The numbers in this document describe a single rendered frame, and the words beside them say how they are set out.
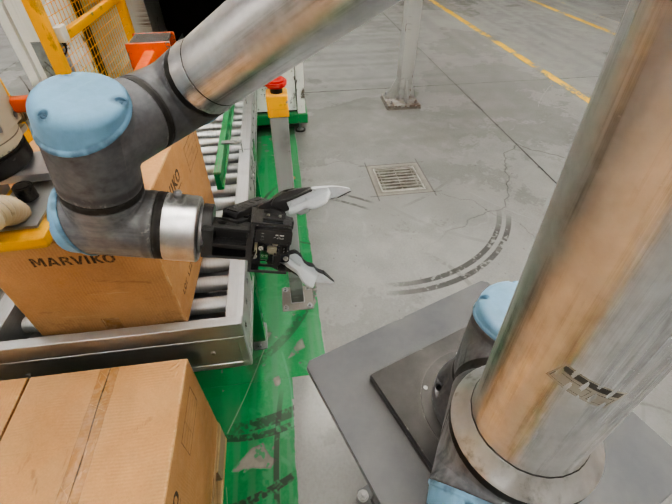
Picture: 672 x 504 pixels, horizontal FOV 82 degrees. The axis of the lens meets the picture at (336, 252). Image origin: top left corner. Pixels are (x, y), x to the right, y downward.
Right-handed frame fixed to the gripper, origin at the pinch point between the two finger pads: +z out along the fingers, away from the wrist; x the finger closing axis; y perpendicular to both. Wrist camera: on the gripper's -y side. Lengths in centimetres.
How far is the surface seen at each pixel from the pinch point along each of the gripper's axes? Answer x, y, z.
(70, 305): -43, -44, -57
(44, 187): -2.1, -15.5, -46.7
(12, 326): -56, -52, -76
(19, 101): 10, -19, -50
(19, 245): -7.2, -3.7, -45.3
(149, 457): -61, -12, -31
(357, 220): -51, -162, 51
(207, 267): -42, -69, -26
